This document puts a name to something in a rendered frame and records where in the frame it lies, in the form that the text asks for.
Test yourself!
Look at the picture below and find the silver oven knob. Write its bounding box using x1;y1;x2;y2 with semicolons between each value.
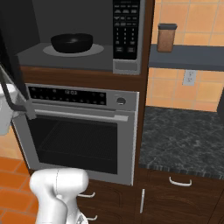
115;96;127;106

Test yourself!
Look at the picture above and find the white wall outlet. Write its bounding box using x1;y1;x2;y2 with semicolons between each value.
182;69;197;88

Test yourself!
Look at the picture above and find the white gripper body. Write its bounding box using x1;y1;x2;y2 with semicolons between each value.
0;82;23;137

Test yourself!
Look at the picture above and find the white curved drawer handle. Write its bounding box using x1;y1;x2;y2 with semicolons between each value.
168;176;193;187
83;214;99;222
76;191;96;199

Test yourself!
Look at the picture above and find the dark wood tall cabinet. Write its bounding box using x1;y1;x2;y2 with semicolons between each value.
17;0;156;224

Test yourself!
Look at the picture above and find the dark grey microwave door handle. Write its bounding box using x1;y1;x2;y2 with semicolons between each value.
0;66;38;121

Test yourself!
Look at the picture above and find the silver microwave oven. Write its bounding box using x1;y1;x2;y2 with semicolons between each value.
15;0;146;76

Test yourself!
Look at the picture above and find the silver oven door handle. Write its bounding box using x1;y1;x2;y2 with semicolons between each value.
32;108;130;123

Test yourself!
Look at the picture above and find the silver built-in oven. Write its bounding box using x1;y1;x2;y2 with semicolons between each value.
12;82;141;187

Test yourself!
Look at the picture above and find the black glass oven door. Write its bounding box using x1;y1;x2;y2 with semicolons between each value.
13;108;137;187

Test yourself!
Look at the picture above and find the brown jar with dark lid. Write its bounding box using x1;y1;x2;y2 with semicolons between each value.
157;23;179;53

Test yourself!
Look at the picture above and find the dark grey wall shelf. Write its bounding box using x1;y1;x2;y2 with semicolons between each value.
147;44;224;73

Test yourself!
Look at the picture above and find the white straight cupboard handle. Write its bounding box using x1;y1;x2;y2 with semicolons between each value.
139;188;146;214

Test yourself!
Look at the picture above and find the black bowl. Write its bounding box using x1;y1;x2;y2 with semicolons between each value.
50;32;95;54

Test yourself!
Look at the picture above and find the dark wood cupboard door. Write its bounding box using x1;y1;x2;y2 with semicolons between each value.
139;186;221;224

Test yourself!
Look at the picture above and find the grey microwave turntable plate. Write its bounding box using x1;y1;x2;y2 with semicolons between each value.
42;43;105;58

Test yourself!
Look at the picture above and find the black microwave door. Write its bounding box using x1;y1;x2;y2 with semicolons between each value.
0;0;40;117

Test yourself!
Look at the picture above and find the dark wood drawer front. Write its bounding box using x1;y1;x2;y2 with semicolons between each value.
144;169;224;197
76;179;141;224

